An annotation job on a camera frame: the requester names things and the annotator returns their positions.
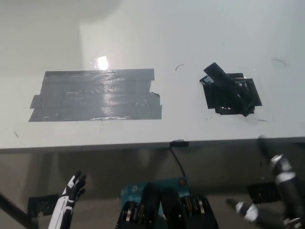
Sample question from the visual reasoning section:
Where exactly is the dark slanted metal bar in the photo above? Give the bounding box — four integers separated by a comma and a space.
0, 190, 39, 229

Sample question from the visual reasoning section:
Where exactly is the black tape patch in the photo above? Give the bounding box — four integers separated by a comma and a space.
202, 72, 263, 116

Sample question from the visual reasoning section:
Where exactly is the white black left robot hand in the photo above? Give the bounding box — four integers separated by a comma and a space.
47, 170, 87, 229

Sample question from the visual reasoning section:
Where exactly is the black teal robot torso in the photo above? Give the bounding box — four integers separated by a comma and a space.
115, 176, 220, 229

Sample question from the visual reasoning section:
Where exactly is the grey duct tape patch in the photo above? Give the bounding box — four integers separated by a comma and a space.
28, 68, 163, 123

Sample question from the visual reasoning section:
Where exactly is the black stapler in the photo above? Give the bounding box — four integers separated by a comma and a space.
199, 62, 256, 117

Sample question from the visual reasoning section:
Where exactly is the black cable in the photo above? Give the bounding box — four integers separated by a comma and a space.
171, 146, 187, 178

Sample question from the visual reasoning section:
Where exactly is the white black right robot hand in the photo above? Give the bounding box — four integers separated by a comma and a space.
225, 135, 305, 229

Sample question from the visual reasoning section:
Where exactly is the black desk edge clip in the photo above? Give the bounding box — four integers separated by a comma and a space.
170, 140, 190, 147

